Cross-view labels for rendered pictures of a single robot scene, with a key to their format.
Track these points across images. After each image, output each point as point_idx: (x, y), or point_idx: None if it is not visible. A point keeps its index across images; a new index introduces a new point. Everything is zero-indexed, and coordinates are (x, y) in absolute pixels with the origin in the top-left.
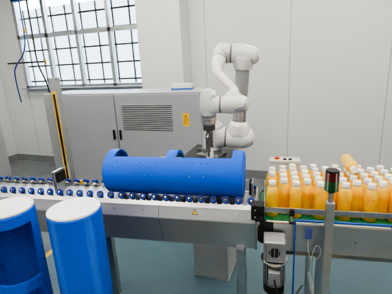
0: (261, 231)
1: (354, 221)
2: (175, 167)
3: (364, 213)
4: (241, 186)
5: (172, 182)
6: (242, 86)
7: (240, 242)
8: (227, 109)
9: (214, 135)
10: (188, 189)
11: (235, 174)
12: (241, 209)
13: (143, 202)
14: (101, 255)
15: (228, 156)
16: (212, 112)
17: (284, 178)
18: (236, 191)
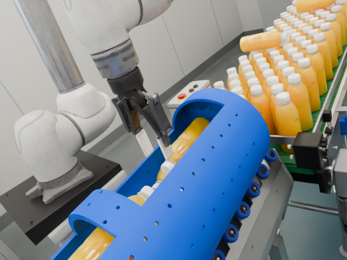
0: (325, 176)
1: (329, 86)
2: (173, 225)
3: (341, 65)
4: (269, 138)
5: None
6: (47, 11)
7: (274, 233)
8: (155, 4)
9: (58, 135)
10: (219, 241)
11: (257, 123)
12: (272, 179)
13: None
14: None
15: (93, 160)
16: (130, 25)
17: (274, 85)
18: (265, 153)
